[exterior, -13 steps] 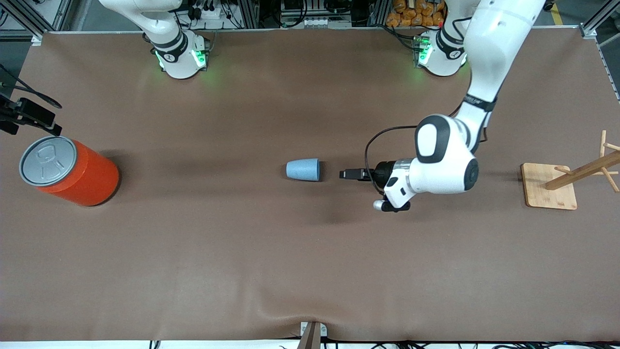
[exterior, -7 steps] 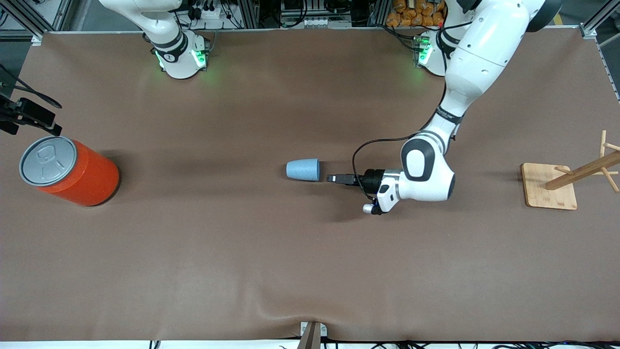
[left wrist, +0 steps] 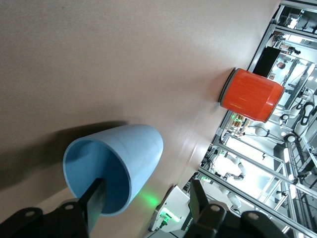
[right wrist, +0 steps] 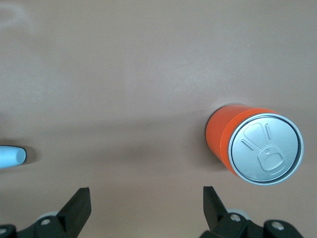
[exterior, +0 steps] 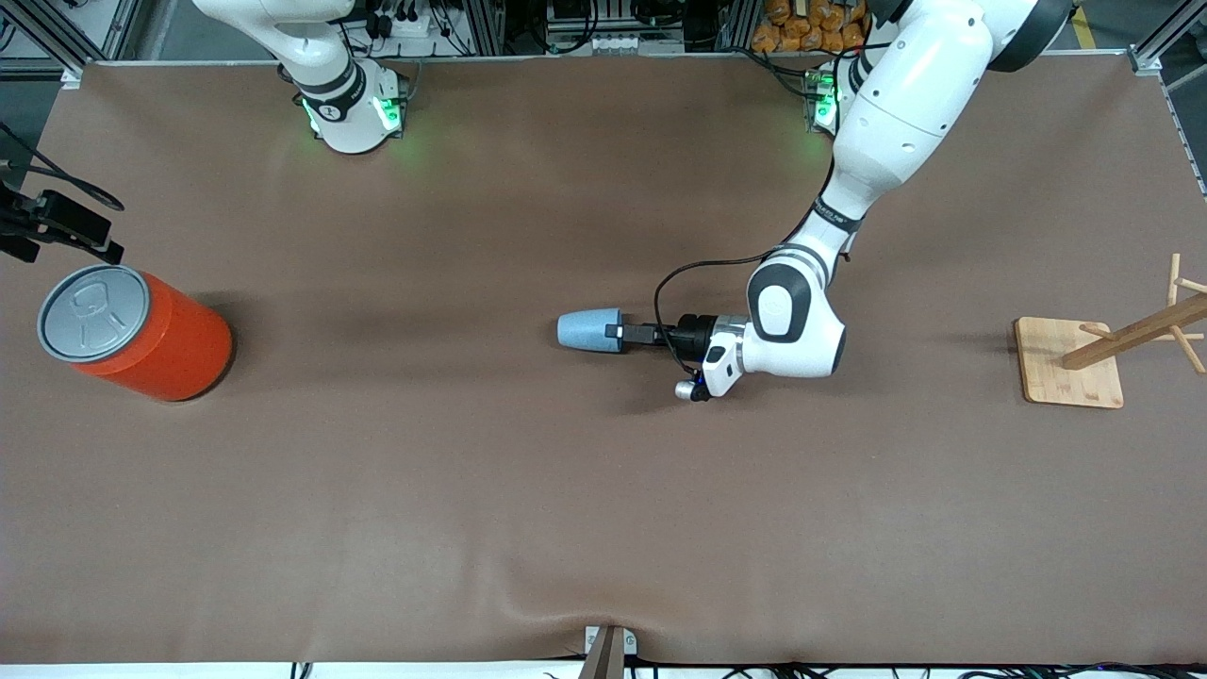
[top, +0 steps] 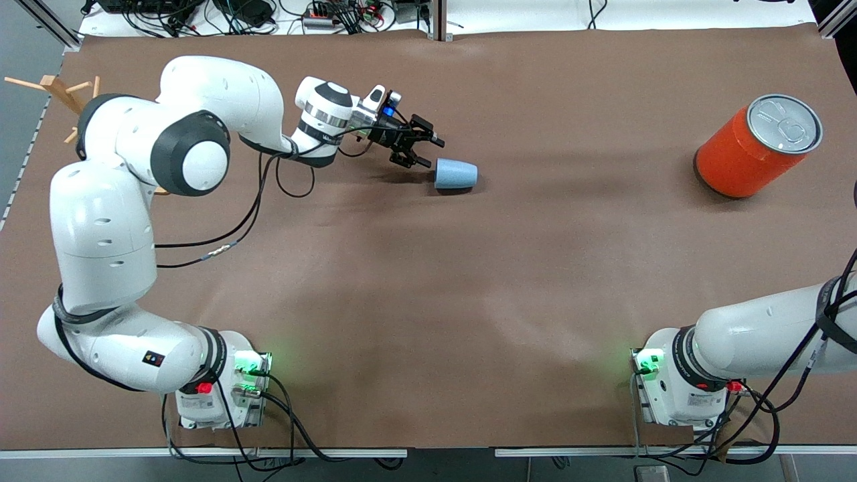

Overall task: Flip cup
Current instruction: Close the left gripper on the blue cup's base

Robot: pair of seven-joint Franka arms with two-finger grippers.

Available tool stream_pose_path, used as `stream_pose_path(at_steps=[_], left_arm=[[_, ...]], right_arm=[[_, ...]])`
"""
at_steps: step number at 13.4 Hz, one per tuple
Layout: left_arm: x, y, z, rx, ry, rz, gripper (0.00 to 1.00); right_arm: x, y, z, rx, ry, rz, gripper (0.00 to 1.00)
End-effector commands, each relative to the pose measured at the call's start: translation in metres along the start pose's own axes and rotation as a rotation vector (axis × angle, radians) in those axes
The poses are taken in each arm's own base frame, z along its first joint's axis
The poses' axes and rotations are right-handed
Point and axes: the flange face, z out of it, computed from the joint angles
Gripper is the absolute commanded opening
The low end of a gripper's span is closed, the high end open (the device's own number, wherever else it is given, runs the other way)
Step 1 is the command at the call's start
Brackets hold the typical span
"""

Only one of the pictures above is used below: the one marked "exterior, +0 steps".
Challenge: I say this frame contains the light blue plastic cup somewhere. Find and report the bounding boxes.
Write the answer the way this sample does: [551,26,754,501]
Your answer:
[556,307,623,355]

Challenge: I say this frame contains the wooden cup rack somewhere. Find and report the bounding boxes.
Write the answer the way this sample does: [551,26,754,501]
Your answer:
[1015,253,1207,410]

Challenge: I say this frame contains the orange can with grey lid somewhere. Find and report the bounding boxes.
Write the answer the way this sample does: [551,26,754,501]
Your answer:
[36,263,234,404]

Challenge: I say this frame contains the brown table mat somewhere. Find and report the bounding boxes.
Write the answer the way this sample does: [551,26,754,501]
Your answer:
[0,55,1207,666]

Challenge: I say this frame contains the long white power strip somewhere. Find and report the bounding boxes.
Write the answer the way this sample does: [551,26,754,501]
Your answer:
[589,34,686,55]

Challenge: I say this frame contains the orange snack bag pile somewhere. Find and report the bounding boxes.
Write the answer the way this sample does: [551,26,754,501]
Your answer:
[752,0,873,54]

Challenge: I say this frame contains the white power strip with plugs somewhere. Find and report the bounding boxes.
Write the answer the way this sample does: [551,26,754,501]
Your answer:
[363,8,437,41]

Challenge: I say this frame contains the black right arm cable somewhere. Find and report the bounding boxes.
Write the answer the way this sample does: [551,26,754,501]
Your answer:
[0,123,125,213]

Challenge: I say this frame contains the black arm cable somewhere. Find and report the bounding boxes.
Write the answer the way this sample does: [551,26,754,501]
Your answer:
[653,253,774,376]
[0,123,125,213]

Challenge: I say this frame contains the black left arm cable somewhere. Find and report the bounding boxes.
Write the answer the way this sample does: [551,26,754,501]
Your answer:
[653,253,774,376]

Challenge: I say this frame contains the aluminium frame profile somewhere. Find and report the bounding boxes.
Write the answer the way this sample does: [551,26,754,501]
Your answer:
[1127,0,1207,76]
[0,0,142,78]
[462,0,505,56]
[717,0,761,53]

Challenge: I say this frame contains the black base cable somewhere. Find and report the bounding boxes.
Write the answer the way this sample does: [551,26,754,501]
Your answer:
[740,45,814,100]

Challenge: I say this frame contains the metal clamp bracket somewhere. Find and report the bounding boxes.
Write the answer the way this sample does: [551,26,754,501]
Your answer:
[583,624,638,657]

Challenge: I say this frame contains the grey camera stand pole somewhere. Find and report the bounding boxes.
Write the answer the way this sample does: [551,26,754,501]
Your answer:
[577,627,627,679]

